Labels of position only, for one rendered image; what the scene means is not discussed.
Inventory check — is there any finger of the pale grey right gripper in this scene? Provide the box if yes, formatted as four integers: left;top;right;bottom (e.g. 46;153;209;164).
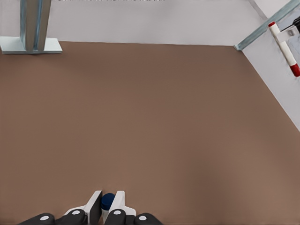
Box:
277;30;296;42

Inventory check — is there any white marker with red ends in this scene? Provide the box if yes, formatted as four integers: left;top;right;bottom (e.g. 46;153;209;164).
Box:
268;21;300;78

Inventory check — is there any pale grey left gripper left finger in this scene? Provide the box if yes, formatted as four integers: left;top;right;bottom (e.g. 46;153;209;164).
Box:
63;190;104;225

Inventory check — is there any silver frame post with foot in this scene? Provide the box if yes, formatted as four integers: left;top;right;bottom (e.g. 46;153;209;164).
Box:
0;0;63;55

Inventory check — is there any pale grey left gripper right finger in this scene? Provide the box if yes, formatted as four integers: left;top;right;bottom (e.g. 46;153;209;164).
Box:
109;190;136;218

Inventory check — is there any silver frame beam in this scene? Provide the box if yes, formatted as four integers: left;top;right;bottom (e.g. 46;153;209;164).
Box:
233;0;300;51

